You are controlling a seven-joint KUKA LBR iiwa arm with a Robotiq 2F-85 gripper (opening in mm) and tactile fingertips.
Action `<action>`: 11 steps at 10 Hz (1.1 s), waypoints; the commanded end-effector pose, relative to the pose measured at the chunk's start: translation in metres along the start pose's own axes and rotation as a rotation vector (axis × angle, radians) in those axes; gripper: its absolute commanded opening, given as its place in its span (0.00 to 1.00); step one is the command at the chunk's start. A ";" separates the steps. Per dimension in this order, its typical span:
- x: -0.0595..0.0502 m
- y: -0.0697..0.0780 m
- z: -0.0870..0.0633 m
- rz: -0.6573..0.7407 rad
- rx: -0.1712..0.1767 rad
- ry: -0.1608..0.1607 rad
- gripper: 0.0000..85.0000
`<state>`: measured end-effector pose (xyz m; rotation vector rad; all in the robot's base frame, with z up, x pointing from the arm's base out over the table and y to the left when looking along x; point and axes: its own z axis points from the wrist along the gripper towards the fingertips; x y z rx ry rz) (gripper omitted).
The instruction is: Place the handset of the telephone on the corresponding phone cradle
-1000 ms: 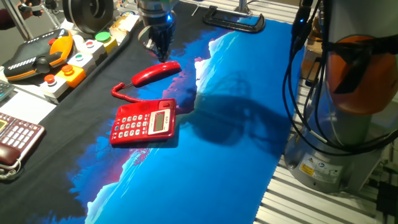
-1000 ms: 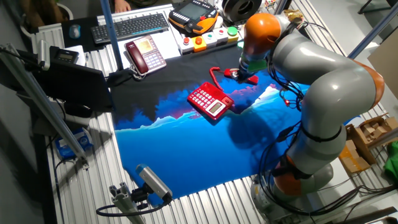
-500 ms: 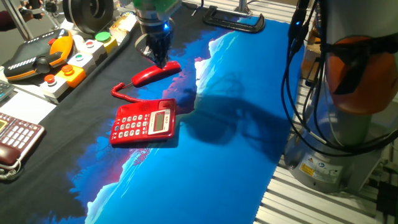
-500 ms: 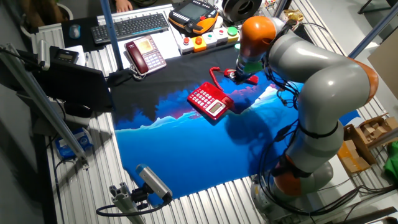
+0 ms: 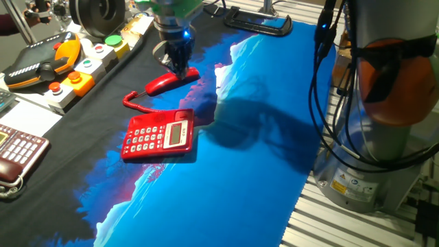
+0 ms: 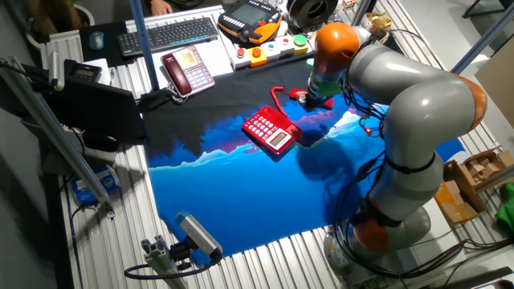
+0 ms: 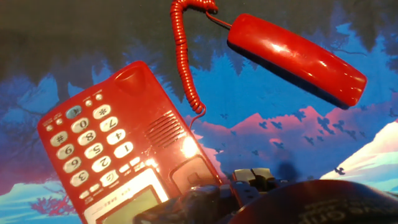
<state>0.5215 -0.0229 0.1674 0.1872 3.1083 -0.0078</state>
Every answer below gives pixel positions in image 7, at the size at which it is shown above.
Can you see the red telephone handset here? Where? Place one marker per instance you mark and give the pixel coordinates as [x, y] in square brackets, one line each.
[295, 59]

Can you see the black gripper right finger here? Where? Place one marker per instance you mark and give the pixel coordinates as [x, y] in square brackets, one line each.
[264, 179]

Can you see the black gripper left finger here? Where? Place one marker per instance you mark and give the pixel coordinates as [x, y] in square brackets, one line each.
[244, 186]

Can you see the blue black landscape cloth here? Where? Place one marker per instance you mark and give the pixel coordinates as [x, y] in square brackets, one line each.
[280, 140]

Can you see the red telephone base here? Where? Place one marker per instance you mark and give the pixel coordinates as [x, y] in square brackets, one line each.
[140, 130]

